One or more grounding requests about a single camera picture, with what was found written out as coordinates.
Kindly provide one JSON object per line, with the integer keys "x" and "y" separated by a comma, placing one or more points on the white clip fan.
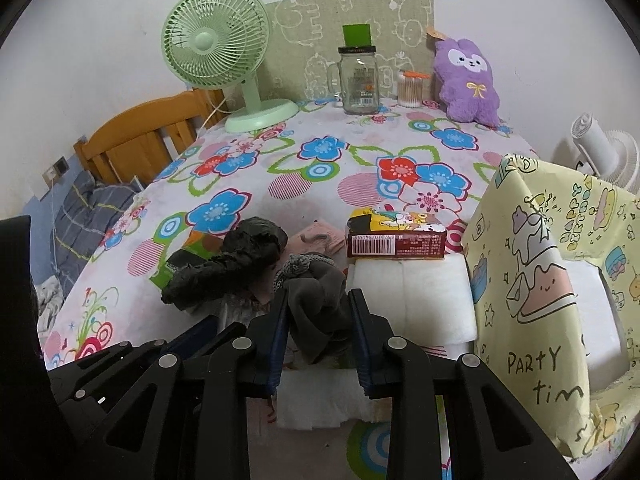
{"x": 612, "y": 155}

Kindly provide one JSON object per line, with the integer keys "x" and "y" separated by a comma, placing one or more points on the yellow cartoon storage box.
{"x": 532, "y": 221}

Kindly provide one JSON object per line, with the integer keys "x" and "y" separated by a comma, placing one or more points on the floral tablecloth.
{"x": 309, "y": 174}

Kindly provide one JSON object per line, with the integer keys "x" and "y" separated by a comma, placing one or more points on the wooden chair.
{"x": 142, "y": 141}

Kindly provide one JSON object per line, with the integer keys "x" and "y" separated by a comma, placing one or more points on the green cup behind jar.
{"x": 357, "y": 35}

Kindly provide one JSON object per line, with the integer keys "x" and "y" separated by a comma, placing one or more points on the green desk fan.
{"x": 220, "y": 44}

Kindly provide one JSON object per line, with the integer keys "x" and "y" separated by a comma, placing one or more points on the green tissue pack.
{"x": 187, "y": 249}

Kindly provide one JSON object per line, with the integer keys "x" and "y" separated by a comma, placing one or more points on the grey plaid pillow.
{"x": 89, "y": 209}

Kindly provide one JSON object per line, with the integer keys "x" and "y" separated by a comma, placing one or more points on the cotton swab container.
{"x": 410, "y": 86}

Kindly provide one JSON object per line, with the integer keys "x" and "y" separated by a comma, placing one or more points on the glass mason jar mug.
{"x": 354, "y": 79}

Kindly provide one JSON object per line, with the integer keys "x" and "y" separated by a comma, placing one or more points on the green patterned cardboard panel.
{"x": 306, "y": 35}

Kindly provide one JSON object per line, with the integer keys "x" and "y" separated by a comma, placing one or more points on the red yellow snack box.
{"x": 390, "y": 233}

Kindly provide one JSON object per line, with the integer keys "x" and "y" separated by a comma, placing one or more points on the grey knit sock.
{"x": 319, "y": 319}

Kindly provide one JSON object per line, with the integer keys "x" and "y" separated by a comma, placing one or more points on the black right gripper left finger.
{"x": 248, "y": 367}

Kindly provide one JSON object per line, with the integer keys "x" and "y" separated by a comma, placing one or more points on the purple plush bunny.
{"x": 466, "y": 82}

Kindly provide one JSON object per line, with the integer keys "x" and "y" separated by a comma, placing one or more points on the black fuzzy sock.
{"x": 247, "y": 253}

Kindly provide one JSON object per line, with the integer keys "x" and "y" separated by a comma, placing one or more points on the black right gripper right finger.
{"x": 390, "y": 366}

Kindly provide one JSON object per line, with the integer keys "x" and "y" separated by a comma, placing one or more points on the wall power outlet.
{"x": 56, "y": 171}

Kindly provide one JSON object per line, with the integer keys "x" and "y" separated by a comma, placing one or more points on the pink cloth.
{"x": 319, "y": 237}

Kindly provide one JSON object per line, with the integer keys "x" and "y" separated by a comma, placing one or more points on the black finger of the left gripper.
{"x": 195, "y": 338}

